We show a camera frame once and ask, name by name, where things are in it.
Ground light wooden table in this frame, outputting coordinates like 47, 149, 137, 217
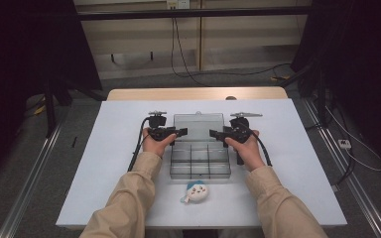
106, 86, 289, 101

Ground white plush toy blue cap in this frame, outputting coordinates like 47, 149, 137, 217
180, 179, 210, 204

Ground person's right hand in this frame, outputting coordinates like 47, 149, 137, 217
224, 130, 266, 173

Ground right hand-held gripper black cable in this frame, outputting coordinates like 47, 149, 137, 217
241, 122, 274, 168

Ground aluminium floor rail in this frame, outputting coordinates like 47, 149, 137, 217
302, 98, 381, 238
0, 112, 67, 238

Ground person's left hand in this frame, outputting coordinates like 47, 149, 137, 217
141, 128, 177, 159

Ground white wall socket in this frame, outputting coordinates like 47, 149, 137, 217
166, 0, 191, 10

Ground white table cover sheet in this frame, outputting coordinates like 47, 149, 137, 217
55, 98, 348, 230

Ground black metal stand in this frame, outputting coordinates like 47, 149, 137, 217
43, 78, 74, 138

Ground left hand-held gripper black cable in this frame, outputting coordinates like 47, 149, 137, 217
127, 116, 153, 173

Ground black curtain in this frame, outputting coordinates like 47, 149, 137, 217
291, 0, 381, 173
0, 0, 102, 187

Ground black floor cable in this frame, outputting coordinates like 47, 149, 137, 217
330, 108, 356, 186

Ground clear plastic compartment box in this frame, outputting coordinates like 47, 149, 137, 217
169, 111, 232, 180

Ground white floor cable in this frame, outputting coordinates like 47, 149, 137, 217
323, 105, 381, 173

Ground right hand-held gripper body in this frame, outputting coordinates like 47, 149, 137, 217
222, 112, 263, 167

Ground hand-held gripper black cable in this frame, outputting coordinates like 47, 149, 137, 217
127, 116, 153, 173
241, 122, 274, 168

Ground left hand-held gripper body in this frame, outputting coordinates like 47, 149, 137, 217
147, 110, 177, 147

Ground black hanging wall cable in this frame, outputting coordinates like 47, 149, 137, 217
170, 17, 209, 87
174, 18, 292, 77

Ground black horizontal metal bar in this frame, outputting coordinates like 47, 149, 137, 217
77, 5, 312, 22

